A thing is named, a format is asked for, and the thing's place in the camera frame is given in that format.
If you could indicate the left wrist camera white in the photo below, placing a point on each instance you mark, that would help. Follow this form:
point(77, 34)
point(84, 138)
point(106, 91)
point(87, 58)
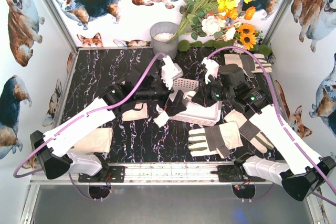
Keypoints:
point(170, 71)

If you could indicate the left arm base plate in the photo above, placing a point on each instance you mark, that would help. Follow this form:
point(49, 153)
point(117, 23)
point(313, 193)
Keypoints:
point(109, 173)

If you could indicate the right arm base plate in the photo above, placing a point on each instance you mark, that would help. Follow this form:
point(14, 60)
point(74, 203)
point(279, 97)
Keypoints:
point(231, 173)

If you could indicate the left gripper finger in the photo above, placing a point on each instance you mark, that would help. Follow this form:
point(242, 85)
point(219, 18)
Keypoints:
point(178, 97)
point(175, 108)

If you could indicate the white plastic storage basket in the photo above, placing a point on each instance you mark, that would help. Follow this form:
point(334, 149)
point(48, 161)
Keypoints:
point(195, 113)

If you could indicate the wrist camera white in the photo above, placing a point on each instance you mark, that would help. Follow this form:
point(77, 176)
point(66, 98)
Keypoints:
point(170, 71)
point(211, 67)

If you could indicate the right edge work glove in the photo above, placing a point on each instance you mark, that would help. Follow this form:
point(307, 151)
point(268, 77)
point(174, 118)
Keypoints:
point(250, 131)

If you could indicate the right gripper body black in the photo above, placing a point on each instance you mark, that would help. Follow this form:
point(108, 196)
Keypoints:
point(206, 94)

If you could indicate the artificial flower bouquet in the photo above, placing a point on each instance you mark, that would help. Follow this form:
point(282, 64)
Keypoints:
point(224, 20)

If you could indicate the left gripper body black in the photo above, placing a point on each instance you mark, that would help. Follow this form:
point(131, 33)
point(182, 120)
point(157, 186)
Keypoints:
point(166, 96)

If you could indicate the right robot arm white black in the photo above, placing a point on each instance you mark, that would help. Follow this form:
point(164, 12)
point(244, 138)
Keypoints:
point(256, 118)

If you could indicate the grey metal bucket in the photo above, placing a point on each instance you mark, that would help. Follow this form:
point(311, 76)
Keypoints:
point(163, 38)

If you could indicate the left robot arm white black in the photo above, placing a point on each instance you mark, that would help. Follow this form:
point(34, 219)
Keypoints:
point(54, 148)

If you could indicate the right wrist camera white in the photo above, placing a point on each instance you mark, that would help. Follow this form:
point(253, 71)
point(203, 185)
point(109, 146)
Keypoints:
point(211, 67)

